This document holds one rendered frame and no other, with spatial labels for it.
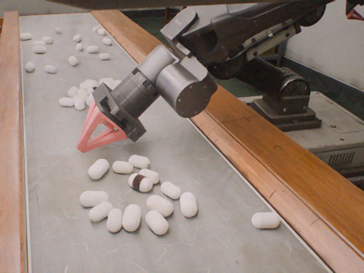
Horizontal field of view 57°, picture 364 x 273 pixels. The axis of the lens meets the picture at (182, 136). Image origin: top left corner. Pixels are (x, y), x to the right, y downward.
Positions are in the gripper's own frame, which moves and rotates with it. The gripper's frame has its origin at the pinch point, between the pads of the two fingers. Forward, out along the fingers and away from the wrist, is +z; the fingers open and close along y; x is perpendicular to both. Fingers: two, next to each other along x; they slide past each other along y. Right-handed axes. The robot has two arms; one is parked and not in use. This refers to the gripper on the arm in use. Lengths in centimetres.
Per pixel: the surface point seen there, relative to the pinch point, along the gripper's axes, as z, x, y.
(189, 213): -6.9, 7.1, 18.9
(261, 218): -13.0, 11.5, 23.5
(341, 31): -141, 160, -144
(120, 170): -2.4, 3.6, 6.7
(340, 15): -148, 152, -148
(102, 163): -1.3, 1.3, 5.4
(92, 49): -8, 8, -56
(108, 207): -0.2, 0.8, 14.5
